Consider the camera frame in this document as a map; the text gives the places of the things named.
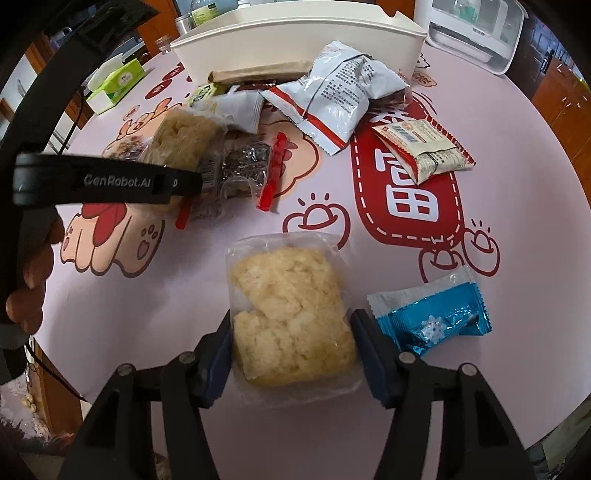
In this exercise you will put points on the red-ended clear snack packet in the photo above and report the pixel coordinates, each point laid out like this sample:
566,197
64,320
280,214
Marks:
244,161

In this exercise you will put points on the white plastic dispenser box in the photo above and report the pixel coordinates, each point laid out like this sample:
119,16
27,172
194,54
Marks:
461,46

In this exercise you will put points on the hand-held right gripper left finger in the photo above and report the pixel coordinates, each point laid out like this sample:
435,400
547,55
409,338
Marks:
219,364

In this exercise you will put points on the large white red snack bag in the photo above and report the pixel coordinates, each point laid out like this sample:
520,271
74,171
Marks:
332,92

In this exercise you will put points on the green tissue box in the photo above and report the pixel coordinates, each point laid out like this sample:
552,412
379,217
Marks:
121,84

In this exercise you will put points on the pink printed tablecloth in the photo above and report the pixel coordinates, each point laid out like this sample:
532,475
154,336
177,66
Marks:
323,207

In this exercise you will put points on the long kraft cracker packet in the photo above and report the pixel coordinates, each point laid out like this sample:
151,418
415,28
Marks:
258,72

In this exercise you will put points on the clear rice cracker packet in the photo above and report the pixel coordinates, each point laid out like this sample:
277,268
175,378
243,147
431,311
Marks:
180,134
286,309

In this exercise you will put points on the person's left hand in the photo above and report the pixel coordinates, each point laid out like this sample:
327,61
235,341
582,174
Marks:
34,272

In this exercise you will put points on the small glass jar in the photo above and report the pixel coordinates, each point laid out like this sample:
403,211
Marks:
163,46

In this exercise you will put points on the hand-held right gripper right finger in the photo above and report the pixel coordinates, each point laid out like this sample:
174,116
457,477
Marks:
374,364

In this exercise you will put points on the brown snowflake snack packet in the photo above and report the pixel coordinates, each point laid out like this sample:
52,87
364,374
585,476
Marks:
258,84

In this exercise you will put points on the white cylinder container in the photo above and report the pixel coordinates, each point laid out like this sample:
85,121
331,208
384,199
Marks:
422,18

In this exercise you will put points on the small white snack packet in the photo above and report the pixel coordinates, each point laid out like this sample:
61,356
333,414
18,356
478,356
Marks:
241,111

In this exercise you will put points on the wooden cabinet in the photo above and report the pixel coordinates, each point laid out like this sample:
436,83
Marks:
561,92

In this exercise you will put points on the green pastry packet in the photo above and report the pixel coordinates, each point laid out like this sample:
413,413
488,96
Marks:
205,93

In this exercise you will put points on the blue snowflake candy packet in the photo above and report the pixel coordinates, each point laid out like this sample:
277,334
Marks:
429,314

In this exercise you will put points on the clear brown candy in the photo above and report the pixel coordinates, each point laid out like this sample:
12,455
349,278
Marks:
392,97

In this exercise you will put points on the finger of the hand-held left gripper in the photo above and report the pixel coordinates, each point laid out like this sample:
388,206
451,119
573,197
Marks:
115,181

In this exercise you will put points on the metal canister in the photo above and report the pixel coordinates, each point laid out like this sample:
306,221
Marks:
183,24

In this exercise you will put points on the white plastic storage bin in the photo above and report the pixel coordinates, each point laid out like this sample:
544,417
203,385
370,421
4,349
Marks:
295,50

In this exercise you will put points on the green label bottle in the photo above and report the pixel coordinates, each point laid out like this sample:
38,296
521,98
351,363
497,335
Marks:
204,13

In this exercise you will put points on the small beige cracker packet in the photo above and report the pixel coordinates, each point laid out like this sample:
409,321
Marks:
425,147

